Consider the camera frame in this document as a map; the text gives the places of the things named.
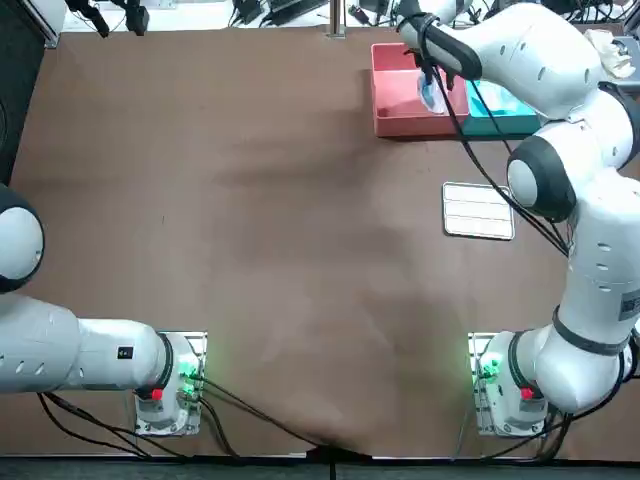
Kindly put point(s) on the aluminium camera post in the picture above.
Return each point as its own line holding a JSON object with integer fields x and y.
{"x": 337, "y": 17}

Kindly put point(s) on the black plug with red light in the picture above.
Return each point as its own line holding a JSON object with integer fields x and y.
{"x": 361, "y": 15}

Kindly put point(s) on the pink plastic box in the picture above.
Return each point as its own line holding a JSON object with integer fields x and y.
{"x": 400, "y": 90}

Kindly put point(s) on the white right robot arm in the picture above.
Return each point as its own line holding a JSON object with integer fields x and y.
{"x": 540, "y": 55}

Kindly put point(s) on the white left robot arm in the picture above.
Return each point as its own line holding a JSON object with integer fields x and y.
{"x": 100, "y": 355}

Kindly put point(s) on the cream latex gloves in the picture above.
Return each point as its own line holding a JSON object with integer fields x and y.
{"x": 607, "y": 47}

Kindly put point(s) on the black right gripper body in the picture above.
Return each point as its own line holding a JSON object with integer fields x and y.
{"x": 417, "y": 57}

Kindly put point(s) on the grey ridged metal tray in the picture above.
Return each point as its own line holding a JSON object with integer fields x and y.
{"x": 475, "y": 215}

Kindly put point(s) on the blue plastic box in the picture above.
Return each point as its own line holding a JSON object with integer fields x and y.
{"x": 500, "y": 125}

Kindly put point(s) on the small black power adapter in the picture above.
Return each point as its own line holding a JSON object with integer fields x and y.
{"x": 247, "y": 10}

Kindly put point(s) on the new mask packet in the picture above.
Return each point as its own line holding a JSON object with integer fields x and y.
{"x": 431, "y": 95}

